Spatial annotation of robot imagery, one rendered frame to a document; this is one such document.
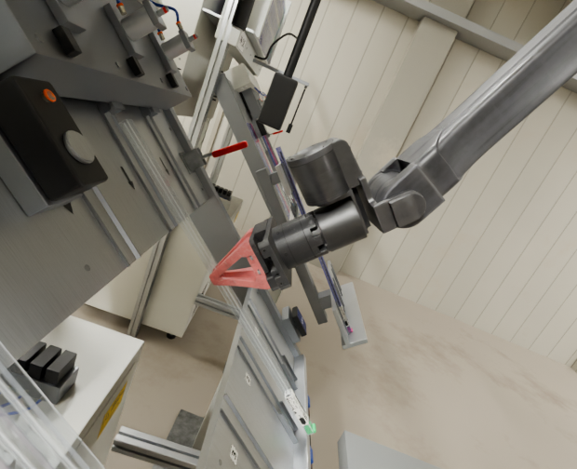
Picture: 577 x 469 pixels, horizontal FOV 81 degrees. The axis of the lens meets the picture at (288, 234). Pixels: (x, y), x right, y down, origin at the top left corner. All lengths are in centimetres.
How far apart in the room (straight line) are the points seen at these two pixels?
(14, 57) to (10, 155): 6
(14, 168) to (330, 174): 27
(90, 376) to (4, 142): 52
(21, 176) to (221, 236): 41
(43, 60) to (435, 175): 36
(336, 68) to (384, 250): 177
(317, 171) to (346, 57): 301
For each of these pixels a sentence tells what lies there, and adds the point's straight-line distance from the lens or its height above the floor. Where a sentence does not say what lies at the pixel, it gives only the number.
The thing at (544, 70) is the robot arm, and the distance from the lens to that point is 48.
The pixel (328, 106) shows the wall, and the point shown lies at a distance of 331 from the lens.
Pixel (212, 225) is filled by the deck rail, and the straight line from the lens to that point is 64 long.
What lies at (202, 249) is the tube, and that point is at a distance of 44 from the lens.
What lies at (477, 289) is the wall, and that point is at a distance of 401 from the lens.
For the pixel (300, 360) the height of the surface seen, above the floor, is 73.
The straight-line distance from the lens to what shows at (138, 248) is 37.
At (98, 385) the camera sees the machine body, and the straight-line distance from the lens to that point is 72.
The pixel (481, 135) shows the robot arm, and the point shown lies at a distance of 45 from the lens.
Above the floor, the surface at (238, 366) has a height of 84.
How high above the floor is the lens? 114
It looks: 17 degrees down
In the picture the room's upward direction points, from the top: 23 degrees clockwise
